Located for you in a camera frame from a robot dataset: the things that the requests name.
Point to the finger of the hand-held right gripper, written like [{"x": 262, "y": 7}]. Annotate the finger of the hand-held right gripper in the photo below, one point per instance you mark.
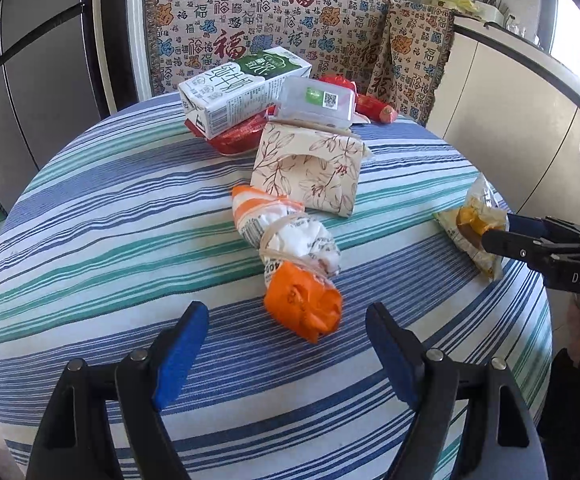
[
  {"x": 527, "y": 225},
  {"x": 510, "y": 245}
]

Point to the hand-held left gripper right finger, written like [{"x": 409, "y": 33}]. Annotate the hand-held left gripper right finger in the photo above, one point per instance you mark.
[{"x": 392, "y": 355}]

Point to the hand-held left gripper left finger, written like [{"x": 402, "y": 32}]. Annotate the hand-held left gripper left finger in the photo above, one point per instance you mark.
[{"x": 182, "y": 355}]

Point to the yellow snack packet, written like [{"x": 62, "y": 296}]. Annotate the yellow snack packet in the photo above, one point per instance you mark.
[{"x": 462, "y": 217}]

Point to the orange white bag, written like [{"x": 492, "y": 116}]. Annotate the orange white bag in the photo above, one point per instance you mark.
[{"x": 300, "y": 305}]

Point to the red snack bag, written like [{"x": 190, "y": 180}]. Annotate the red snack bag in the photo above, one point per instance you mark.
[{"x": 235, "y": 141}]

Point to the white green milk carton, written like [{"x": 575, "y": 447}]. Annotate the white green milk carton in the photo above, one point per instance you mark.
[{"x": 230, "y": 95}]

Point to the white cabinet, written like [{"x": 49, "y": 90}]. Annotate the white cabinet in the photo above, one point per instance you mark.
[{"x": 500, "y": 100}]

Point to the striped tablecloth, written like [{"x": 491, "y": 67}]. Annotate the striped tablecloth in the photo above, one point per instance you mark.
[{"x": 120, "y": 240}]

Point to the dark cloth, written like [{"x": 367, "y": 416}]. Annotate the dark cloth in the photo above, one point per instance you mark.
[{"x": 575, "y": 420}]

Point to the red plastic bag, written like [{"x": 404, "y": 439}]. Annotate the red plastic bag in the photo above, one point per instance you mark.
[{"x": 377, "y": 109}]

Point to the floral paper box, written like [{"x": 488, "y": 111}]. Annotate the floral paper box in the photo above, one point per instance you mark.
[{"x": 310, "y": 170}]

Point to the knife rack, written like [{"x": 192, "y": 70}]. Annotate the knife rack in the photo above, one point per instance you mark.
[{"x": 492, "y": 5}]

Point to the yellow green cloth pile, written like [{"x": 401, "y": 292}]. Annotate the yellow green cloth pile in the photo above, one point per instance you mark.
[{"x": 455, "y": 2}]

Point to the clear plastic food box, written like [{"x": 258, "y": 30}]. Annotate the clear plastic food box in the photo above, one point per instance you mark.
[{"x": 315, "y": 97}]

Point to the grey refrigerator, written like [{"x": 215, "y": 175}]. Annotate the grey refrigerator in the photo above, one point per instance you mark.
[{"x": 30, "y": 60}]

